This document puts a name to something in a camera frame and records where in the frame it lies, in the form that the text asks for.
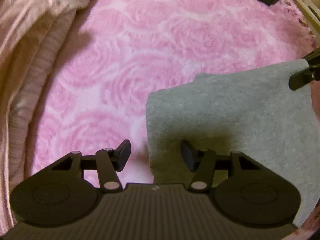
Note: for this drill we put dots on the grey sweatshirt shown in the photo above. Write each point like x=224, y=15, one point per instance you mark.
x=254, y=112

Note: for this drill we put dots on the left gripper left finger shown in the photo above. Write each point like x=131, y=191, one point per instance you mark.
x=107, y=162

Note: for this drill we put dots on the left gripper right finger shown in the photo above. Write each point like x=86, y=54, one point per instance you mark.
x=203, y=163

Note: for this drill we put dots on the pink rose blanket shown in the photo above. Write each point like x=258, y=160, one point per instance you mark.
x=119, y=51

